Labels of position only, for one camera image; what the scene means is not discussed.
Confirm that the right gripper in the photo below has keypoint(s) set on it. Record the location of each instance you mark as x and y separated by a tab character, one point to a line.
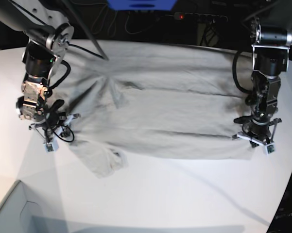
55	126

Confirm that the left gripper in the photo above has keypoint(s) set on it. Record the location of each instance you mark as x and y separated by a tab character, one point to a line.
258	133

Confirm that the grey t-shirt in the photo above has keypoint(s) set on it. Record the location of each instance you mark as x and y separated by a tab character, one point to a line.
163	101

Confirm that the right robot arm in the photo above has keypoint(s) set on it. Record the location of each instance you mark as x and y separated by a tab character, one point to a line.
45	69

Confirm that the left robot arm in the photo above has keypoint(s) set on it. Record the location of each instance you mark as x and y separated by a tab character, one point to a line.
271	35

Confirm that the white box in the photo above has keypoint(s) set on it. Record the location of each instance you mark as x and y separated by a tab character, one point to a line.
22	210

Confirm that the black power strip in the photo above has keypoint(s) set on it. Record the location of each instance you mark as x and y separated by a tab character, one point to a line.
203	18

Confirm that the blue bin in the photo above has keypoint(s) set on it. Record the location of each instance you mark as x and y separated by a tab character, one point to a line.
128	5

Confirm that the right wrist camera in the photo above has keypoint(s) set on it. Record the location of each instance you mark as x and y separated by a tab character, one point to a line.
51	146

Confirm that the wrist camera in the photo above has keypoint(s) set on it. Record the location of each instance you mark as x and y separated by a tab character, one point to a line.
51	146
269	148

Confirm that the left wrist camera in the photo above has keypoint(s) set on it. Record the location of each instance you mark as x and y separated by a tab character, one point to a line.
269	148

